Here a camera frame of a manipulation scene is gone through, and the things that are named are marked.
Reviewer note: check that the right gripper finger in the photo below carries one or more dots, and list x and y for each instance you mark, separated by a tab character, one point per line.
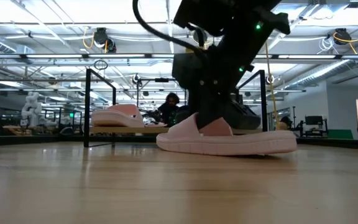
211	109

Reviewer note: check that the pink slide sandal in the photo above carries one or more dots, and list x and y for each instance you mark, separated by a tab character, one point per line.
244	143
113	119

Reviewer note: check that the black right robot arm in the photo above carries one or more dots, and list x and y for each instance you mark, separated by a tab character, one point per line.
244	31

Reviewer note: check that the person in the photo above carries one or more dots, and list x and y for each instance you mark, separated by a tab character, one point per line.
169	109

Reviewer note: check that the black background monitor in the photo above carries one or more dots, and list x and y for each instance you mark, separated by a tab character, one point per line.
314	120

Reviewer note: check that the green panel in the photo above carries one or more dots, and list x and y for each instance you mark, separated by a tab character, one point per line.
340	134

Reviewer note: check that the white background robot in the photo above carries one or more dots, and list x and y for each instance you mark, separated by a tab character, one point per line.
31	107

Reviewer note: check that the wooden shelf black metal frame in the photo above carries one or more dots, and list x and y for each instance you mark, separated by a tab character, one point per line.
87	109

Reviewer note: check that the black aluminium table frame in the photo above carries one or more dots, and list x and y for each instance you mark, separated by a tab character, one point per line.
26	140

